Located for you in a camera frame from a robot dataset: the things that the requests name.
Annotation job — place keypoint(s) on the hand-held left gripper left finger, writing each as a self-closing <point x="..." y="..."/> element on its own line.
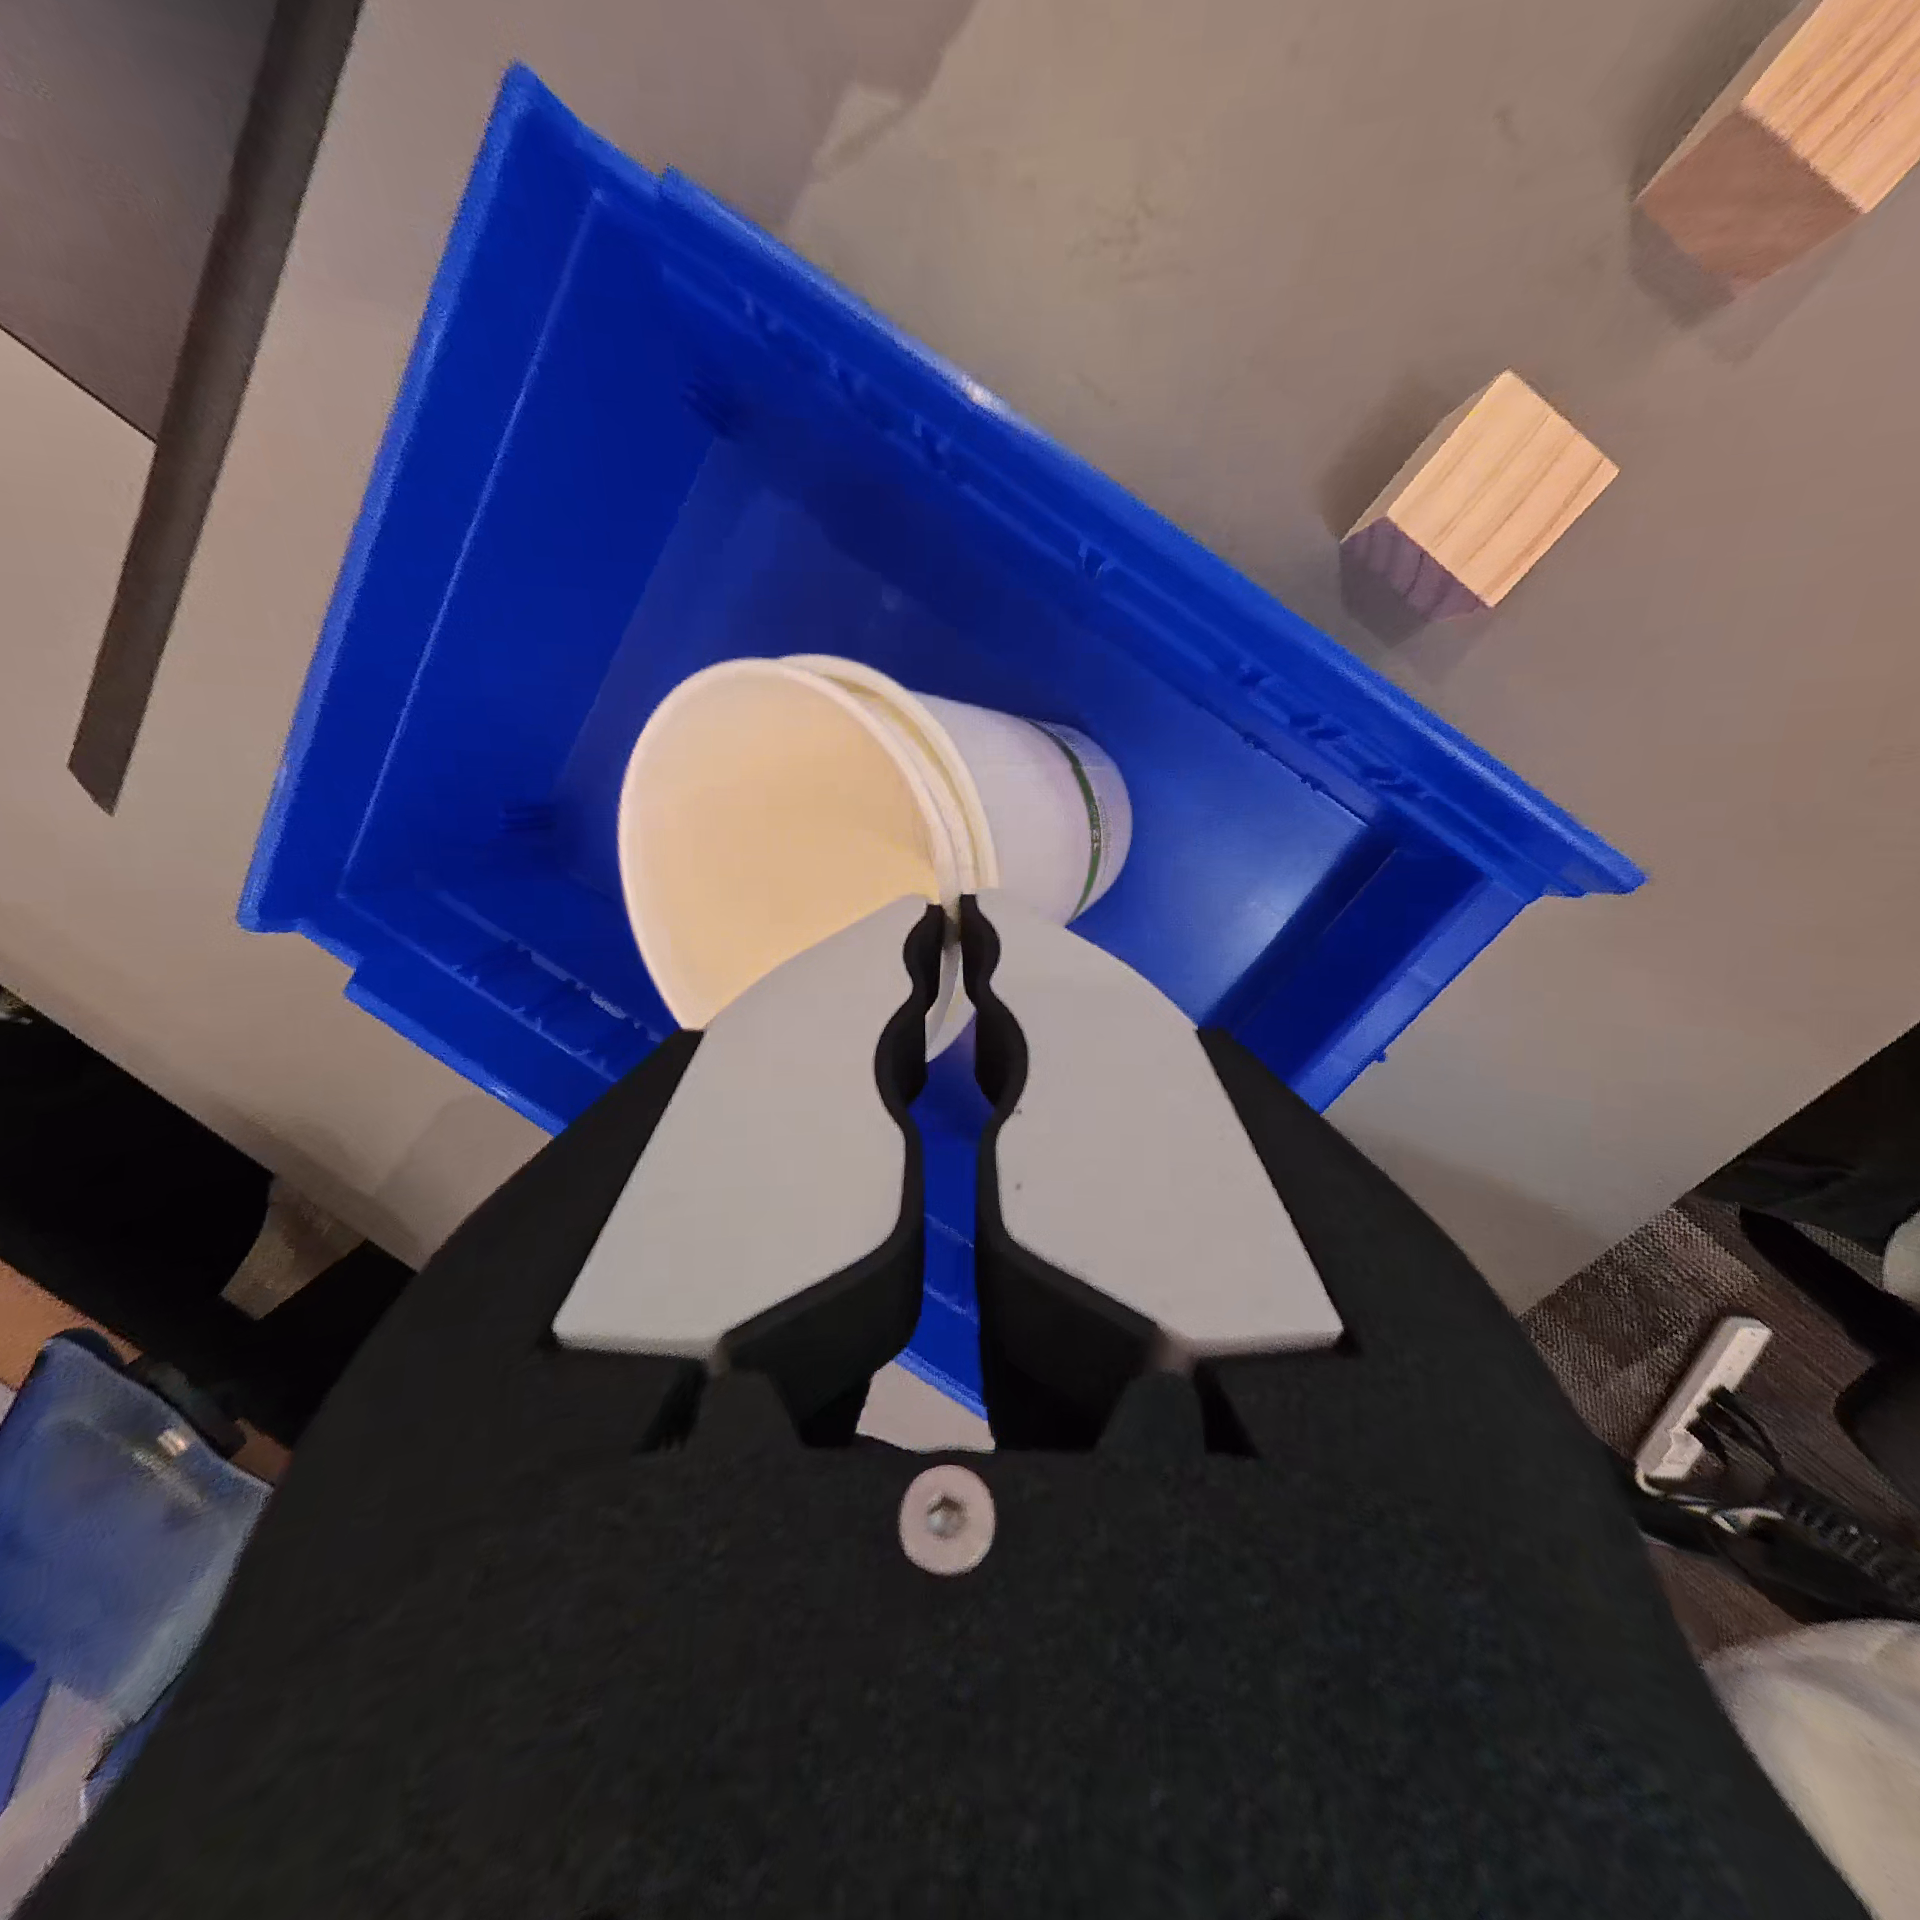
<point x="750" y="1187"/>

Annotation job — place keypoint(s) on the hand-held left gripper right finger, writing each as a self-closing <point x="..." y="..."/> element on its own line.
<point x="1155" y="1200"/>

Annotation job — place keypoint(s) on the white paper cup green band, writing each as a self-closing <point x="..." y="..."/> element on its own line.
<point x="750" y="840"/>
<point x="950" y="810"/>
<point x="1044" y="797"/>

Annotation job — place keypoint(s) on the blue plastic bin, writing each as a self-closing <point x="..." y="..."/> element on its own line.
<point x="601" y="496"/>

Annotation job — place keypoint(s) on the white power strip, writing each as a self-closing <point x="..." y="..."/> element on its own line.
<point x="1702" y="1395"/>

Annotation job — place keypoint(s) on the blue translucent bag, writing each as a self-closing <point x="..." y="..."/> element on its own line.
<point x="105" y="1547"/>

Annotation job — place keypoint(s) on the light wooden cube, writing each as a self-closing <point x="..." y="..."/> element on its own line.
<point x="1786" y="135"/>
<point x="1477" y="504"/>

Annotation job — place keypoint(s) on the person's cream garment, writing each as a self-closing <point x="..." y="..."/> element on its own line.
<point x="1830" y="1757"/>

